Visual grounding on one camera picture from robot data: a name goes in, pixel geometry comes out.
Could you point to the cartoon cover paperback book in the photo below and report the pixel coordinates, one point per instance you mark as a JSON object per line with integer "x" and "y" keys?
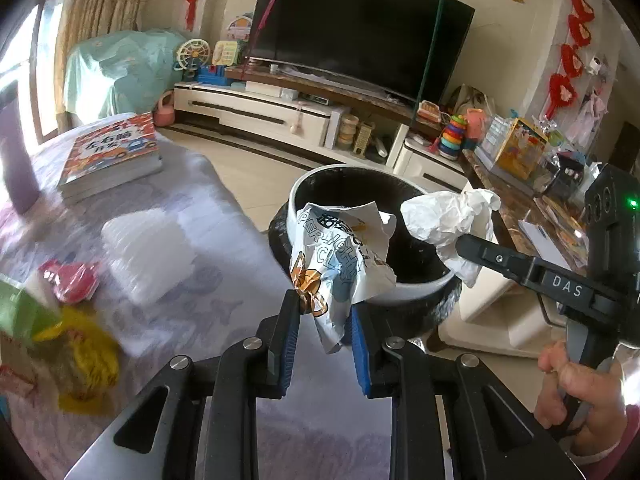
{"x": 112, "y": 147}

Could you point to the beige snack packet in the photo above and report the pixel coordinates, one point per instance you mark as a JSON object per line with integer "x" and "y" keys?
{"x": 15, "y": 365}

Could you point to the yellow snack wrapper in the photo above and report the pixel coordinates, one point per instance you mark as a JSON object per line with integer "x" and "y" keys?
{"x": 92, "y": 360}

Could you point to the thick paperback book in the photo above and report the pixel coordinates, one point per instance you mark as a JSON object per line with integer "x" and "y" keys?
{"x": 120, "y": 182}

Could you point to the white security camera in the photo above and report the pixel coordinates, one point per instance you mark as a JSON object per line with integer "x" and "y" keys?
{"x": 597, "y": 66}

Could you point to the stack of cream bowls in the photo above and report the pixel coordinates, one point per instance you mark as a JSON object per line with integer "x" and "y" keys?
{"x": 349, "y": 132}

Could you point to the yellow toy phone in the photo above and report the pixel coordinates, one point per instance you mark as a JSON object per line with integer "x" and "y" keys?
{"x": 225, "y": 52}

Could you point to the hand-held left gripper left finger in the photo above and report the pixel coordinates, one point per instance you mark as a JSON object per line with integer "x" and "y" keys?
{"x": 289, "y": 342}

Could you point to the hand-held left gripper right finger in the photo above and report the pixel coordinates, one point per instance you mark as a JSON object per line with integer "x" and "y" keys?
{"x": 361, "y": 350}

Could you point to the beige patterned curtain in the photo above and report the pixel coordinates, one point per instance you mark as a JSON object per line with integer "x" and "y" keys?
{"x": 95, "y": 5}

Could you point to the red snack wrapper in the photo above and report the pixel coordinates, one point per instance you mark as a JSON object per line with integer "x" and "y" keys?
{"x": 72, "y": 280}

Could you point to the yellow toy box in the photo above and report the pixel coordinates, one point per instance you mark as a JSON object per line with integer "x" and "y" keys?
{"x": 520, "y": 152}

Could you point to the person's right hand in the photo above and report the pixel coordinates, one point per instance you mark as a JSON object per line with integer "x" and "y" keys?
{"x": 595, "y": 400}

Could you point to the white bin with black liner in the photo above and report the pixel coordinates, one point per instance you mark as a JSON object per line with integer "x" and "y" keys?
{"x": 405, "y": 292}

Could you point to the black flat television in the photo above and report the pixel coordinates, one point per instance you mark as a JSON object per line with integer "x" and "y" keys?
{"x": 350, "y": 20}

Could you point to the green tissue packet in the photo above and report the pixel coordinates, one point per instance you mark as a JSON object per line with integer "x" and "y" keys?
{"x": 22, "y": 312}

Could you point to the wooden grater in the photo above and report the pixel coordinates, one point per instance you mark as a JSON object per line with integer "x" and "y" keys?
{"x": 364, "y": 140}

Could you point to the purple drinking bottle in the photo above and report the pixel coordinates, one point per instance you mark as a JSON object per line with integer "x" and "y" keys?
{"x": 17, "y": 160}

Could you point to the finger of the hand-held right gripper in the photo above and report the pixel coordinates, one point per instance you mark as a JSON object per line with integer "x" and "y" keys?
{"x": 500, "y": 260}

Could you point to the house shaped picture card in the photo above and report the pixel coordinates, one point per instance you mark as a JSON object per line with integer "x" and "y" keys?
{"x": 237, "y": 27}

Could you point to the pink stick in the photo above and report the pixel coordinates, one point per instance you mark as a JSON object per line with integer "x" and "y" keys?
{"x": 260, "y": 30}

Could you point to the white tissue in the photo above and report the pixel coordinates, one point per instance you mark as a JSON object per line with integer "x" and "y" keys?
{"x": 435, "y": 215}

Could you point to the white printed plastic bag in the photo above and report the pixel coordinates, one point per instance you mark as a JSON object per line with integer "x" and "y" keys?
{"x": 325, "y": 260}

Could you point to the blue toy block set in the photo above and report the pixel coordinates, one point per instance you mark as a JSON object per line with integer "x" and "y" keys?
{"x": 212, "y": 76}

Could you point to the teal dust cover cloth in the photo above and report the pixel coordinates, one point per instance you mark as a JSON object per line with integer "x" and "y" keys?
{"x": 125, "y": 67}

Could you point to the white television cabinet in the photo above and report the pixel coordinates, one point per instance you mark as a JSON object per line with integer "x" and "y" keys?
{"x": 260, "y": 110}

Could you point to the marble side counter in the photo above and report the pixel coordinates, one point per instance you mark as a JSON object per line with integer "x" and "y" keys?
{"x": 515, "y": 200}

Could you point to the red paper wall ornaments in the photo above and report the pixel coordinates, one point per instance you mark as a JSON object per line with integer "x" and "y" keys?
{"x": 575, "y": 60}

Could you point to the clear plastic packaging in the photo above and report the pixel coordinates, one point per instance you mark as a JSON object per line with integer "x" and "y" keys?
{"x": 150, "y": 255}

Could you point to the white notepad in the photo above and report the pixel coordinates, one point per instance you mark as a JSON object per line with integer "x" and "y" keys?
{"x": 542, "y": 242}

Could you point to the pink pompom pendant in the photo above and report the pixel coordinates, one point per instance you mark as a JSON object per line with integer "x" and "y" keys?
{"x": 299, "y": 127}

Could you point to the green stick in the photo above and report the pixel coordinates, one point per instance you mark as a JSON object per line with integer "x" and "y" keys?
{"x": 430, "y": 60}

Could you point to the ferris wheel toy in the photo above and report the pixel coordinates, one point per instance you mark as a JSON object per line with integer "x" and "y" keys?
{"x": 192, "y": 55}

